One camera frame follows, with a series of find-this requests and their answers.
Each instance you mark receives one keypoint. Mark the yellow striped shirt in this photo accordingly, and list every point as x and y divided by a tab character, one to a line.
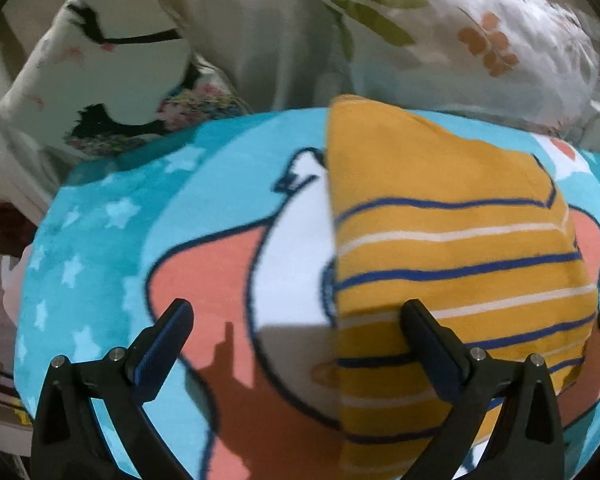
430	185

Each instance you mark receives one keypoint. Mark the pink floral cloth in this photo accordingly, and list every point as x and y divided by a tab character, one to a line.
5	270

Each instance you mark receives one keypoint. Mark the blue printed blanket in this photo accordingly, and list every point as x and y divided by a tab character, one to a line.
105	270

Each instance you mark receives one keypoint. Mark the white bed sheet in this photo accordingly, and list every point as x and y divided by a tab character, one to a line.
260	40

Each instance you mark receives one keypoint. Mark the white leaf print quilt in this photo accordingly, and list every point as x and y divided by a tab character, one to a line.
480	25

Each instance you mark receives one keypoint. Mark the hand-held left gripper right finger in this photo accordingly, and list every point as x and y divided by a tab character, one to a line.
437	360

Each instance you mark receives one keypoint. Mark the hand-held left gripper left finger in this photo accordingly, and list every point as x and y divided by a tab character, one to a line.
160	355

